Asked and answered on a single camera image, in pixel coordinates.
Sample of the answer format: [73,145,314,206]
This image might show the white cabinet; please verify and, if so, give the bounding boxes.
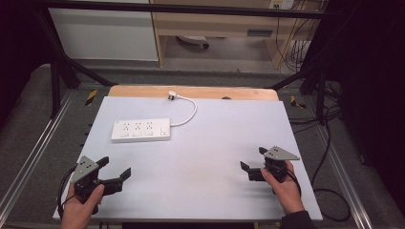
[48,0,160,62]

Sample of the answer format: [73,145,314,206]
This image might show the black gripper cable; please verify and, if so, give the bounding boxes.
[286,167,303,197]
[56,166,78,220]

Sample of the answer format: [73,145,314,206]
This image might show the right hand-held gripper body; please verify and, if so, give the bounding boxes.
[247,145,301,184]

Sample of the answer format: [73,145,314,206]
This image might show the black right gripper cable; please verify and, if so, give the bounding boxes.
[286,167,303,197]

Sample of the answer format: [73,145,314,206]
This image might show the black metal frame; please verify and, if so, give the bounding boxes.
[30,0,330,127]

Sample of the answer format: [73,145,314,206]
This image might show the white wall socket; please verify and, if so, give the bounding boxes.
[268,0,295,10]

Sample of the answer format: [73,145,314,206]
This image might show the aluminium rail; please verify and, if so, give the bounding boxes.
[313,122,375,229]
[0,89,77,218]

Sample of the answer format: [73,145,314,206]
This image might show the person's left hand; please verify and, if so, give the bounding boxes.
[60,183,106,229]

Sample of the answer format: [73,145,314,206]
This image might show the white power strip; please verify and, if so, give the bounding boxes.
[110,117,172,143]

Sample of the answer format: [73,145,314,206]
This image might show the yellow black floor tape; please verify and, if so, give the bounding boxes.
[84,89,99,107]
[289,94,308,110]

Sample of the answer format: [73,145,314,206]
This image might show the white power cable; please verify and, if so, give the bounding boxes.
[169,94,199,128]

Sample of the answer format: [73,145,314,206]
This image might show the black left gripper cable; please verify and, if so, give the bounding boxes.
[56,166,78,220]

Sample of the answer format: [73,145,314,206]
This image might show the wooden desk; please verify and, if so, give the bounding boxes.
[149,0,323,70]

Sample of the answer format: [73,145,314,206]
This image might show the person's right hand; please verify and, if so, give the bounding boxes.
[260,160,306,216]

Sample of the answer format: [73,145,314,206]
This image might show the hanging black cables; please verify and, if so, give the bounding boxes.
[275,0,319,73]

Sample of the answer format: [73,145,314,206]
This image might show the black floor cable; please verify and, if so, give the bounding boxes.
[288,80,352,223]

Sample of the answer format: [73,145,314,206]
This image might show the office chair base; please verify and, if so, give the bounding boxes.
[176,35,211,50]

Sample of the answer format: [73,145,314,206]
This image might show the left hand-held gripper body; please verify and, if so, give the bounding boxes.
[70,156,124,203]

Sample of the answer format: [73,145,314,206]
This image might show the black curtain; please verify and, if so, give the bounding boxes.
[0,0,53,122]
[321,0,405,218]

